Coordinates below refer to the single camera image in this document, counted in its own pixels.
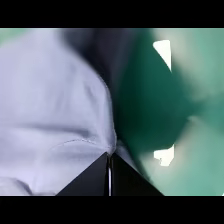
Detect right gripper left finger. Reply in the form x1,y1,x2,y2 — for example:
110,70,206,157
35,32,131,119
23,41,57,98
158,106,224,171
56,151,110,197

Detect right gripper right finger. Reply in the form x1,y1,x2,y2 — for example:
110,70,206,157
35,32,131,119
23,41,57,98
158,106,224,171
110,152,164,197

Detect light blue T-shirt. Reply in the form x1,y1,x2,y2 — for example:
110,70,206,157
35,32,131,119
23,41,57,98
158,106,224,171
0,28,141,197

